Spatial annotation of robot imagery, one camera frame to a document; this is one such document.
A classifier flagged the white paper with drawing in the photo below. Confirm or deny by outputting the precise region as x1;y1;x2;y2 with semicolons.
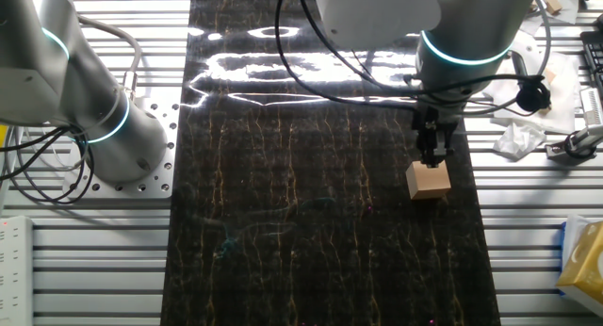
548;0;580;25

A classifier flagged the black marble pattern mat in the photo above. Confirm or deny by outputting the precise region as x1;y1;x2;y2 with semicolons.
159;0;501;326

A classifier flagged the thick grey base cable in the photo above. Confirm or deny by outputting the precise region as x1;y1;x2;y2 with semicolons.
77;14;143;104

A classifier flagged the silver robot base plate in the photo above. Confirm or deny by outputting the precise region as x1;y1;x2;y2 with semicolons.
60;97;180;200

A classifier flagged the white power strip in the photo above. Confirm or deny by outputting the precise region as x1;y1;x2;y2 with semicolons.
0;216;34;326

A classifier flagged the grey metal stand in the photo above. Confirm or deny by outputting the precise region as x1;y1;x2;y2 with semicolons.
545;124;603;166

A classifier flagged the large wooden cube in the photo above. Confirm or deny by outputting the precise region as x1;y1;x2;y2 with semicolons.
405;159;452;201

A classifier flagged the silver ribbed device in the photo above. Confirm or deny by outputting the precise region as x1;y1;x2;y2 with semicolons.
579;88;603;128

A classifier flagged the black keyboard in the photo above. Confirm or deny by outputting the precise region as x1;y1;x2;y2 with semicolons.
579;29;603;90

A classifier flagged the yellow tissue box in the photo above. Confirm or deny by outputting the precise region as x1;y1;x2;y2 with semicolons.
555;220;603;304

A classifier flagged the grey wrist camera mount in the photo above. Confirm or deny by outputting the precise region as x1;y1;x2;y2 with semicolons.
508;33;543;77

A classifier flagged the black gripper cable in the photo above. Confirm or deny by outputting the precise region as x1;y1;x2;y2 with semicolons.
274;0;553;124

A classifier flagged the black base cable bundle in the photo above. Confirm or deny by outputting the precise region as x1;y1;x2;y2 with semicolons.
0;123;95;206

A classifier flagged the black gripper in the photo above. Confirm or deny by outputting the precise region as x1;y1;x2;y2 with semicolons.
415;107;460;170

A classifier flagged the white tissue sheet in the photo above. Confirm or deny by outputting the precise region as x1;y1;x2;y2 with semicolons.
562;214;593;270

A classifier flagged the crumpled white tissue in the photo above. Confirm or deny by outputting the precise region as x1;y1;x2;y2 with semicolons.
492;121;547;161

